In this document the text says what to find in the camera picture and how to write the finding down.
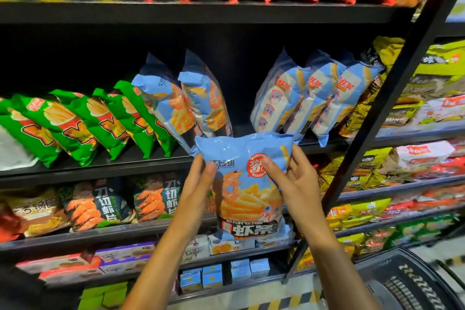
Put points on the row of small blue boxes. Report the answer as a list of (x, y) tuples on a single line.
[(211, 275)]

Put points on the row of green snack bags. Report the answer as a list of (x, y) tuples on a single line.
[(65, 121)]

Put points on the black shopping basket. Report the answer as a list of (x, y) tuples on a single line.
[(407, 288)]

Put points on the dark shrimp chip bags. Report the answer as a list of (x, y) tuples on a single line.
[(152, 197), (94, 208)]

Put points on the person's left hand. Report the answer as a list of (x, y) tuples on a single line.
[(196, 201)]

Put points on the row of plain white bags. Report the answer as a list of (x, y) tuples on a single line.
[(11, 153)]

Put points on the person's right hand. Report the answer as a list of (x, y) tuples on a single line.
[(305, 201)]

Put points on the tan snack bag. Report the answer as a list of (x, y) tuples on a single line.
[(40, 212)]

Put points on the person's left forearm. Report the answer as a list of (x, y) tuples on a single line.
[(163, 277)]

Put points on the noodle packets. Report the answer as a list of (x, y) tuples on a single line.
[(436, 197), (443, 59)]

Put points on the orange yellow snack bag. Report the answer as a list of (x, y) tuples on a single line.
[(7, 222)]

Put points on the black metal shelf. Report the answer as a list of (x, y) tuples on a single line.
[(181, 12)]

